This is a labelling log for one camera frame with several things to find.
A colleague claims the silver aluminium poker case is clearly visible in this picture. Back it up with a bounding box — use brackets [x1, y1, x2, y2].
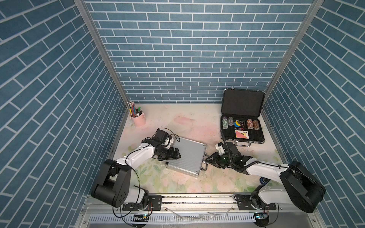
[165, 138, 206, 178]

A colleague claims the red white chip stack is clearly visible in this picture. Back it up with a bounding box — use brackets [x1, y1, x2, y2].
[247, 119, 254, 130]

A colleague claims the pink white card deck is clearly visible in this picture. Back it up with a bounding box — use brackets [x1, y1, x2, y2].
[235, 130, 249, 139]

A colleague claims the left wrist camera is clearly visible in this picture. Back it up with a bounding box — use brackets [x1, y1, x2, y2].
[154, 129, 174, 145]

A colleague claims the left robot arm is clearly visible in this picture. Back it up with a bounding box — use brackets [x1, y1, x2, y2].
[91, 137, 181, 208]

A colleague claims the pink pen cup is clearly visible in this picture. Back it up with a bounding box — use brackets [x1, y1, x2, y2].
[130, 113, 146, 127]

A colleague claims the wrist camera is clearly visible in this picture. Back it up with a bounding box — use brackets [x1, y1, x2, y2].
[154, 129, 174, 145]
[215, 142, 225, 156]

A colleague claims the black poker case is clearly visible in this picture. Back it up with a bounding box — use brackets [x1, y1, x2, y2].
[221, 88, 265, 147]

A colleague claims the orange blue chip stack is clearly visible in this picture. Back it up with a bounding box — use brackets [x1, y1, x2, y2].
[253, 120, 260, 131]

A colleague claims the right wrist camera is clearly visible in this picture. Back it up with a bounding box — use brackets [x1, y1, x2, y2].
[215, 142, 225, 156]

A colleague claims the yellow blue dealer button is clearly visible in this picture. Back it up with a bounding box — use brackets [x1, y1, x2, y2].
[234, 120, 242, 128]

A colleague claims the blue black handheld device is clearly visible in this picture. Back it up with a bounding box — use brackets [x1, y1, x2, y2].
[259, 177, 271, 185]

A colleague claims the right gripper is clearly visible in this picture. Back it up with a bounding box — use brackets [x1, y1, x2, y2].
[204, 152, 233, 170]

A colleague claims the metal base rail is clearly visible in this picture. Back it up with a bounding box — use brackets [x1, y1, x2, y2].
[76, 193, 325, 228]

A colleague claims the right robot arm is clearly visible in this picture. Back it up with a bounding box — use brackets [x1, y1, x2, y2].
[205, 142, 326, 213]

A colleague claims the grey chip stack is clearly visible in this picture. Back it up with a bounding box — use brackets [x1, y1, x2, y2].
[228, 117, 234, 126]

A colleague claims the green white chip stack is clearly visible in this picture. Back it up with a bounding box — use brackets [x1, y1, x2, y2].
[222, 116, 229, 130]

